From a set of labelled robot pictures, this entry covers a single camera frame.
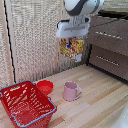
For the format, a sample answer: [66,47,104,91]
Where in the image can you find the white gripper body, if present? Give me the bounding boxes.
[55,18,91,39]

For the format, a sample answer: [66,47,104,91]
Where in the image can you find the yellow red snack bar package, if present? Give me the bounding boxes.
[59,36,85,63]

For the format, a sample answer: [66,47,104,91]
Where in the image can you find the brown drawer cabinet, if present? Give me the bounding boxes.
[86,9,128,83]

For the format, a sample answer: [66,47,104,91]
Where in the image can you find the pink plastic mug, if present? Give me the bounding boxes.
[62,80,83,102]

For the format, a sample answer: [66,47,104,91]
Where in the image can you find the red plastic bowl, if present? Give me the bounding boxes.
[35,79,55,96]

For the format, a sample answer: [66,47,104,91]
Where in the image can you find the red shopping basket blue rim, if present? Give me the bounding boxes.
[0,79,58,128]

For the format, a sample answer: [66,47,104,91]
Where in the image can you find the black cable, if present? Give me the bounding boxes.
[89,18,128,28]

